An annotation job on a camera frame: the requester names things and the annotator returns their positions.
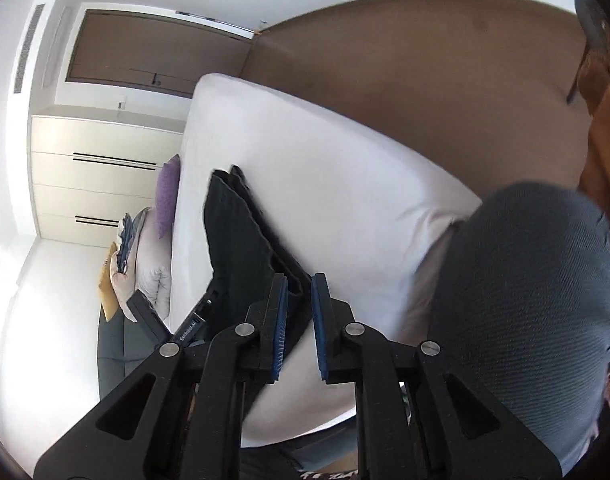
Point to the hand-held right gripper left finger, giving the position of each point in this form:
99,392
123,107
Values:
280,320

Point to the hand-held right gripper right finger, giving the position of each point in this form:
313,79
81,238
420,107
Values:
319,330

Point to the black pants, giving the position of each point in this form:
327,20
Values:
235,240

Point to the yellow pillow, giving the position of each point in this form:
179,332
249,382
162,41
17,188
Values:
107,290

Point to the grey upholstered headboard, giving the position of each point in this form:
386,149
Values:
120,360

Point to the folded beige duvet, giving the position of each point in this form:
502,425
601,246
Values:
152,260

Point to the folded blue grey cloth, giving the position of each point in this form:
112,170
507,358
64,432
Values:
126,240

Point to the purple pillow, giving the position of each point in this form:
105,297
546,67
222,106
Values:
167,195

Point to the cream wardrobe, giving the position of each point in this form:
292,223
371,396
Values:
75,200

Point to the bed with white sheet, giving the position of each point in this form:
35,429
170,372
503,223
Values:
310,160

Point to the person's grey trouser leg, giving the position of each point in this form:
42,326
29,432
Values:
525,310

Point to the brown door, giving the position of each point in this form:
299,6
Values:
135,45

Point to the white air vent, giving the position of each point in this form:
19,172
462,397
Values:
27,50

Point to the orange brown cloth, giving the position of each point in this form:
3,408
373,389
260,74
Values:
605,135

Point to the grey chair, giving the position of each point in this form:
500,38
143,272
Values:
592,20

